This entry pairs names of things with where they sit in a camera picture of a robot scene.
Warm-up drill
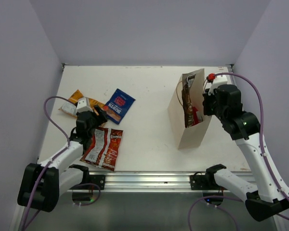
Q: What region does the pink snack bag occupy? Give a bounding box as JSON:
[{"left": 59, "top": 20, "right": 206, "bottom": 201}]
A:
[{"left": 192, "top": 106, "right": 203, "bottom": 126}]

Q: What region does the brown snack bag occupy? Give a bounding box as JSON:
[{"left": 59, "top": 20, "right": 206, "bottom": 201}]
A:
[{"left": 182, "top": 75, "right": 196, "bottom": 128}]

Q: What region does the beige paper bag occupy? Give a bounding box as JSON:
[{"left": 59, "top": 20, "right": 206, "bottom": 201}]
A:
[{"left": 168, "top": 68, "right": 210, "bottom": 150}]

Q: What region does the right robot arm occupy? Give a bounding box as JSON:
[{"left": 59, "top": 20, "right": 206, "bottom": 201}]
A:
[{"left": 203, "top": 84, "right": 289, "bottom": 221}]

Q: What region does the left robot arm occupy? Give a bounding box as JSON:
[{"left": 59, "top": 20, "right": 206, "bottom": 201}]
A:
[{"left": 17, "top": 105, "right": 107, "bottom": 212}]

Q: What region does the blue Burts crisps bag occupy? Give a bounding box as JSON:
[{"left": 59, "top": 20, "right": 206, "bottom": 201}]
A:
[{"left": 103, "top": 89, "right": 135, "bottom": 125}]

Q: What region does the orange snack bag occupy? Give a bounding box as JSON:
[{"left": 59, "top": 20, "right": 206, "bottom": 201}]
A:
[{"left": 59, "top": 90, "right": 104, "bottom": 118}]

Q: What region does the red Doritos bag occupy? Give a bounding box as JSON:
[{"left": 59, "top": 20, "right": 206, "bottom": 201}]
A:
[{"left": 80, "top": 127, "right": 123, "bottom": 171}]

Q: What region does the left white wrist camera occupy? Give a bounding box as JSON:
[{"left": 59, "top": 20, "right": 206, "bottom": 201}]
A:
[{"left": 76, "top": 97, "right": 92, "bottom": 113}]

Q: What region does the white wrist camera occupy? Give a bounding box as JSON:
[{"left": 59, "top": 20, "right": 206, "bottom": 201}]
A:
[
  {"left": 206, "top": 73, "right": 228, "bottom": 96},
  {"left": 76, "top": 97, "right": 92, "bottom": 113}
]

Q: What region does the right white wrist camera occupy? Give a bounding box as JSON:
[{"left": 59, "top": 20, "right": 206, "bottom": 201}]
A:
[{"left": 206, "top": 73, "right": 228, "bottom": 96}]

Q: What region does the left black base bracket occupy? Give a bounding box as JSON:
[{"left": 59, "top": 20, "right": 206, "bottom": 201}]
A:
[{"left": 88, "top": 175, "right": 105, "bottom": 190}]

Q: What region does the black base bracket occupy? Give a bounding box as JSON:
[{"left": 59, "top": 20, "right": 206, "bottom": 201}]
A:
[
  {"left": 88, "top": 175, "right": 105, "bottom": 190},
  {"left": 189, "top": 172, "right": 219, "bottom": 191}
]

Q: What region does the aluminium mounting rail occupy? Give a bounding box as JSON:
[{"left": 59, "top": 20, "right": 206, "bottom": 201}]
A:
[{"left": 62, "top": 171, "right": 255, "bottom": 193}]

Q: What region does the right black base bracket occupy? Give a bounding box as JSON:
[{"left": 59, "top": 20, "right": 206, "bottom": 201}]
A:
[{"left": 189, "top": 172, "right": 219, "bottom": 191}]

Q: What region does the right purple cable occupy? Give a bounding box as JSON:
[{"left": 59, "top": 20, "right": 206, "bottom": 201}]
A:
[{"left": 214, "top": 72, "right": 289, "bottom": 227}]

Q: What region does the purple cable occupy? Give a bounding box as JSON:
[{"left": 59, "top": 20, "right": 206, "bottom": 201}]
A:
[
  {"left": 19, "top": 96, "right": 97, "bottom": 231},
  {"left": 214, "top": 72, "right": 289, "bottom": 227}
]

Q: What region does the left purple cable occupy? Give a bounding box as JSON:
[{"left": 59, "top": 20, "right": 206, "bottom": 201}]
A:
[{"left": 19, "top": 96, "right": 97, "bottom": 231}]

